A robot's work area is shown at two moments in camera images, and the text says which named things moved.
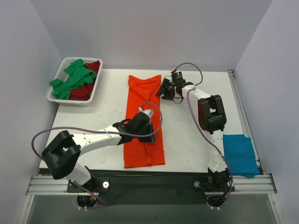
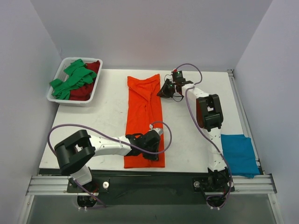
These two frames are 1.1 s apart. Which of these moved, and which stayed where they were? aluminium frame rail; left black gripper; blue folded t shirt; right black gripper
Moved: left black gripper
Stayed: right black gripper; aluminium frame rail; blue folded t shirt
